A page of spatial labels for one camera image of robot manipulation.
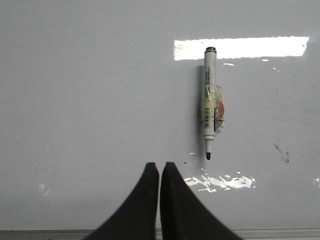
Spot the white whiteboard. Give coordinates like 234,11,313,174
0,0,320,230

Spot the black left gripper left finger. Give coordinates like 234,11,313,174
85,162,159,240

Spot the grey aluminium whiteboard frame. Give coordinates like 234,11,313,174
0,228,320,240

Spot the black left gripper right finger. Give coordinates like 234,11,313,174
160,162,241,240

